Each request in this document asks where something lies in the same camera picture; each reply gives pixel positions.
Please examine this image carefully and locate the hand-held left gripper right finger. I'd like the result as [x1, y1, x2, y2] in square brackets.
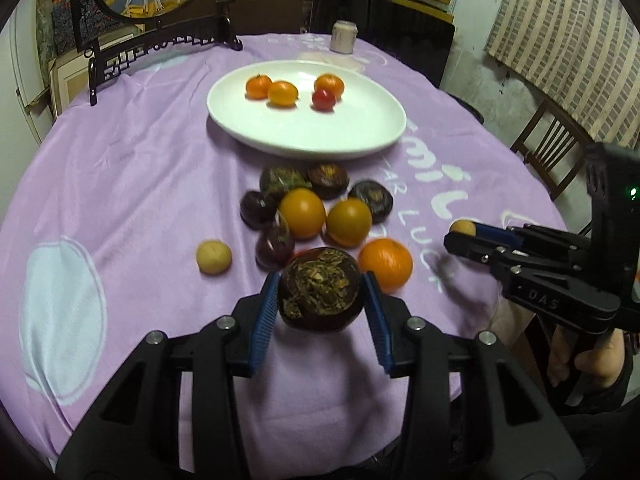
[361, 271, 586, 480]

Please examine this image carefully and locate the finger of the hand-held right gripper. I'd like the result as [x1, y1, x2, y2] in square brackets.
[443, 231, 593, 278]
[474, 222, 594, 253]

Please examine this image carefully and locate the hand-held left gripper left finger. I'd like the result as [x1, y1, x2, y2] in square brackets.
[59, 272, 282, 480]

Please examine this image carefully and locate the large orange tangerine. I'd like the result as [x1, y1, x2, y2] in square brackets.
[357, 238, 414, 294]

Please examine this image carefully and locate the dark purple mangosteen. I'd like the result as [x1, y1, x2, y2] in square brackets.
[277, 247, 361, 335]
[306, 162, 349, 199]
[259, 166, 313, 202]
[347, 180, 394, 224]

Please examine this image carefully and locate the dark purple plum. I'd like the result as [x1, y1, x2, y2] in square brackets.
[239, 190, 279, 231]
[255, 220, 296, 271]

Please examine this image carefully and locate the smooth round orange fruit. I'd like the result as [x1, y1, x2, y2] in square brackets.
[326, 198, 374, 248]
[277, 187, 327, 240]

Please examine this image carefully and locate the white oval plate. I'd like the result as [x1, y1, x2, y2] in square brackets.
[206, 60, 407, 161]

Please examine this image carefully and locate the person's right forearm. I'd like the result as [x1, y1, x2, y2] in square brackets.
[560, 360, 640, 421]

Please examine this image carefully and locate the person's right hand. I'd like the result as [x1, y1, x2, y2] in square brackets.
[546, 326, 627, 391]

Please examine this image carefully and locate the brown wooden chair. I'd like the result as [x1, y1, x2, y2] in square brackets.
[510, 99, 593, 203]

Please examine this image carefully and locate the purple printed tablecloth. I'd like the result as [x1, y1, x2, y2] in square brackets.
[0, 32, 576, 480]

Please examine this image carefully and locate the small orange tangerine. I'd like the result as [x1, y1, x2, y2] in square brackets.
[314, 73, 346, 101]
[245, 74, 274, 100]
[267, 81, 300, 107]

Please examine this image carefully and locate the striped woven cloth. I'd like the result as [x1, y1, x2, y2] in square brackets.
[485, 0, 640, 143]

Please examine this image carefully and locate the beige drink can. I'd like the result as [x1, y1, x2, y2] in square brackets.
[329, 20, 358, 54]

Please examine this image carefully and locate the blue patterned box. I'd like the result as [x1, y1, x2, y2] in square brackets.
[50, 0, 126, 53]

